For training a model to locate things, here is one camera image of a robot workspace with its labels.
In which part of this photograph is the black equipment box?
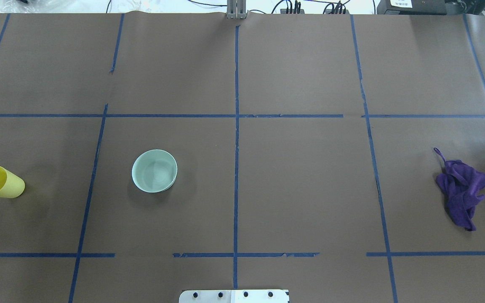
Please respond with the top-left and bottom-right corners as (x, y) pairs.
(376, 0), (447, 16)

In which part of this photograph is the purple cloth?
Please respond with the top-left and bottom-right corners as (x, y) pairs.
(433, 147), (485, 232)

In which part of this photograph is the grey aluminium frame post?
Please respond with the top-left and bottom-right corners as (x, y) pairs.
(227, 0), (248, 19)

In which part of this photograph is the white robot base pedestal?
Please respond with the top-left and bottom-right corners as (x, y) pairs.
(179, 289), (290, 303)

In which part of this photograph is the black power strip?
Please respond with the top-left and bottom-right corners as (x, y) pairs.
(279, 3), (350, 15)

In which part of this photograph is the light green bowl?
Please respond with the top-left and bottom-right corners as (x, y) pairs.
(131, 149), (178, 193)

